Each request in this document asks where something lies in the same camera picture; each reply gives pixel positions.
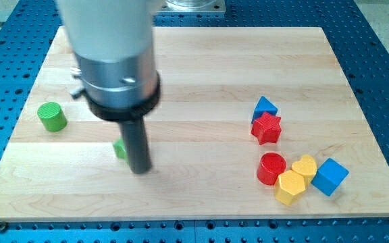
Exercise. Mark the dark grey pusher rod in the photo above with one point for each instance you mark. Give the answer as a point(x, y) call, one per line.
point(136, 144)

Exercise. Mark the green star block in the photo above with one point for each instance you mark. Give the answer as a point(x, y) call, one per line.
point(119, 149)

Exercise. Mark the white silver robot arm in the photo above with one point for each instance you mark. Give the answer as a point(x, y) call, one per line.
point(113, 46)

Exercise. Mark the red star block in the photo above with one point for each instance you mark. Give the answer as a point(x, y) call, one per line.
point(266, 128)

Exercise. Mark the green cylinder block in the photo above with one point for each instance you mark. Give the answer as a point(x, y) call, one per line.
point(52, 117)

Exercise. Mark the light wooden board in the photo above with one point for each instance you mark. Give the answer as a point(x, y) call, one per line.
point(204, 155)

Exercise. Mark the blue triangle block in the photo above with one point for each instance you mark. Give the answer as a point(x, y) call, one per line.
point(263, 105)

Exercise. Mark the red cylinder block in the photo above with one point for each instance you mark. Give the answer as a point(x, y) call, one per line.
point(271, 165)

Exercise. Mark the yellow hexagon block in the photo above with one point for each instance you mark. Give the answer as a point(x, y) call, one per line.
point(289, 187)

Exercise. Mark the yellow heart block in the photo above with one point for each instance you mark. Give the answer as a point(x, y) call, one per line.
point(306, 166)

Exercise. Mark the blue cube block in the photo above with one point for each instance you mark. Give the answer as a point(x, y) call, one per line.
point(329, 176)

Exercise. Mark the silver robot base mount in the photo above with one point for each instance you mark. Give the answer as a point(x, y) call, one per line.
point(169, 7)

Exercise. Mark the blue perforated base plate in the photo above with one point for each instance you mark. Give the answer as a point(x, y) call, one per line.
point(26, 37)

